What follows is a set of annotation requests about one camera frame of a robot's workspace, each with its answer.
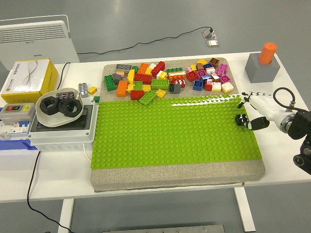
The grey metal plate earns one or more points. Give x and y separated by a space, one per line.
162 229

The red long toy brick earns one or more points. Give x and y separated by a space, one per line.
158 68
143 78

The black toy brick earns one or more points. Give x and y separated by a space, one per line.
239 119

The orange cylinder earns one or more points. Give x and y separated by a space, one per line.
267 52

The grey block holder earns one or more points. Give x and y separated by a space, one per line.
261 71

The magenta toy brick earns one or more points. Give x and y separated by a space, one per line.
201 73
225 79

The black hex nut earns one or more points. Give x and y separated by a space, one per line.
62 108
43 105

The grey-brown mat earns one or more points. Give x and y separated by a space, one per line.
170 177

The brown toy brick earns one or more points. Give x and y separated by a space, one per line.
199 67
214 62

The green studded baseplate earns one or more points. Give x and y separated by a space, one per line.
145 136

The grey switch box red button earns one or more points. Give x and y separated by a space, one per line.
17 112

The small green toy brick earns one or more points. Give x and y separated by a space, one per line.
135 69
96 99

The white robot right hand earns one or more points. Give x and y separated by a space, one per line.
266 108

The blue square toy brick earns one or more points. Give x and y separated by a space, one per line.
198 85

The green long toy brick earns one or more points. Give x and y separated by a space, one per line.
160 84

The orange long toy brick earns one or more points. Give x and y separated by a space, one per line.
143 68
122 88
177 76

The grey electrical enclosure box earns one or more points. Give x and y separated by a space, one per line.
63 140

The yellow toy brick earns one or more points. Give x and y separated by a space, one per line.
92 90
201 61
160 93
146 88
131 75
193 67
148 71
130 88

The dark blue toy brick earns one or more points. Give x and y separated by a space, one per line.
208 66

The silver floor socket plate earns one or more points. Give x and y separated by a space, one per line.
212 43

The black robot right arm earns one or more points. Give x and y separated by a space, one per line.
300 125

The lime green long brick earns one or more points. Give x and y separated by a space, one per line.
147 97

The brown and white brick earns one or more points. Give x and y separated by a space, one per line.
215 77

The yellow and white carton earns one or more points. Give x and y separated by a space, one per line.
26 77

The pink long toy brick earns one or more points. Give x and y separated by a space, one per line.
223 69

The open silver floor socket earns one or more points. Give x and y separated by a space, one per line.
209 34

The light grey toy brick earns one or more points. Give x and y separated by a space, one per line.
83 90

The blue plastic box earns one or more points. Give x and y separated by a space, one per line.
14 145

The flat grey toy brick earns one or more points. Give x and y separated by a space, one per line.
123 67

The green square toy brick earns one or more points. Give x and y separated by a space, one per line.
137 85

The white table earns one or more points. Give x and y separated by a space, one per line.
60 174

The white bowl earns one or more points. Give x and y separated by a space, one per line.
48 120

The white toy brick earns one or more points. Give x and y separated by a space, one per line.
152 66

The red square toy brick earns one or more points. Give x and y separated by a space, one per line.
192 76

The dark green long brick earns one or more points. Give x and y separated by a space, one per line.
109 83
175 70

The white and yellow brick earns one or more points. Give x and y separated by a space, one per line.
216 87
227 87
162 74

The dark grey toy brick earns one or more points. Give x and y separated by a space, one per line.
174 88

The small black circuit board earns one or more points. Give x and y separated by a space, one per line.
64 94

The white panel heater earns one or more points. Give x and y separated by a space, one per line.
36 36

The white circuit breaker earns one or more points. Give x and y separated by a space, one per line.
14 129

